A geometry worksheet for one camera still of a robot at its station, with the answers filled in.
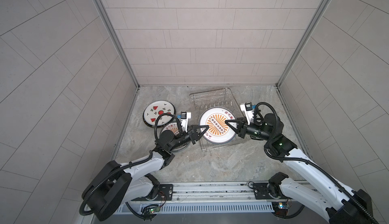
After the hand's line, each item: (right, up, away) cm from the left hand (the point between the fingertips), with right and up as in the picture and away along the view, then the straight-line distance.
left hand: (211, 131), depth 67 cm
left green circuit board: (-25, -33, -2) cm, 42 cm away
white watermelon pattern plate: (-36, +7, +32) cm, 49 cm away
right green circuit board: (+32, -36, +1) cm, 48 cm away
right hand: (+6, +3, -1) cm, 7 cm away
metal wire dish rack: (+11, +15, +41) cm, 45 cm away
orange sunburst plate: (+3, 0, +1) cm, 4 cm away
